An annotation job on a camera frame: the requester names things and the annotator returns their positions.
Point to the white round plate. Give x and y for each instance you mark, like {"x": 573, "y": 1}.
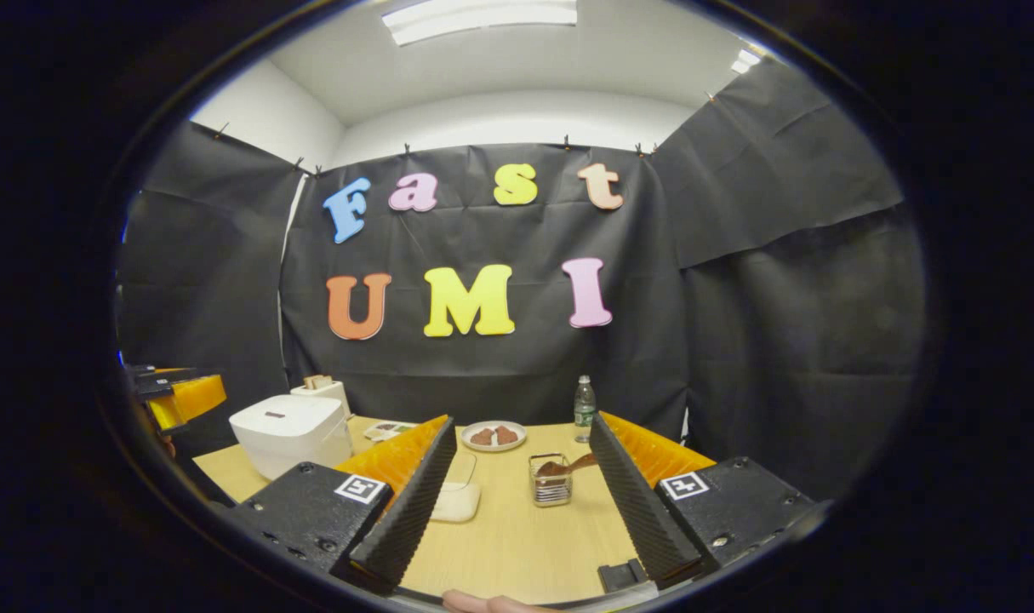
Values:
{"x": 522, "y": 437}

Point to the long ceiling light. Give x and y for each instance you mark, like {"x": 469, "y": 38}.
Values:
{"x": 478, "y": 19}

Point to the clear water bottle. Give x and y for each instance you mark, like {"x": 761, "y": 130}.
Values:
{"x": 585, "y": 413}

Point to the small black block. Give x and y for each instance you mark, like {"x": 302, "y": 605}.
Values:
{"x": 623, "y": 575}

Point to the toast slice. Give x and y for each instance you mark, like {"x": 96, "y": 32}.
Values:
{"x": 317, "y": 382}

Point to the small ceiling light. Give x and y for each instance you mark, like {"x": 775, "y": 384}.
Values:
{"x": 745, "y": 61}

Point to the white divided sauce dish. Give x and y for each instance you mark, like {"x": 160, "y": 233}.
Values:
{"x": 389, "y": 431}

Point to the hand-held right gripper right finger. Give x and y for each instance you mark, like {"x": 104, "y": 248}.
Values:
{"x": 636, "y": 511}

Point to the brown wooden spoon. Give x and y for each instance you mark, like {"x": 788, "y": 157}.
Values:
{"x": 580, "y": 464}

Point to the white rice cooker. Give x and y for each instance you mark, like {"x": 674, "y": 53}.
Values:
{"x": 291, "y": 434}

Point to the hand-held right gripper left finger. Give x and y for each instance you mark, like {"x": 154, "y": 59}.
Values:
{"x": 406, "y": 511}

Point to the red meat piece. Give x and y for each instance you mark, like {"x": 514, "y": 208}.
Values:
{"x": 507, "y": 435}
{"x": 481, "y": 438}

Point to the clear rice box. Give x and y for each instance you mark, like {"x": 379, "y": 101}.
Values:
{"x": 459, "y": 504}

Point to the black backdrop cloth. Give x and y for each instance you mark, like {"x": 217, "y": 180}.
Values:
{"x": 738, "y": 298}

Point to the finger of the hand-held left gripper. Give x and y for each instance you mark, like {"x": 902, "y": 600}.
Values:
{"x": 193, "y": 398}

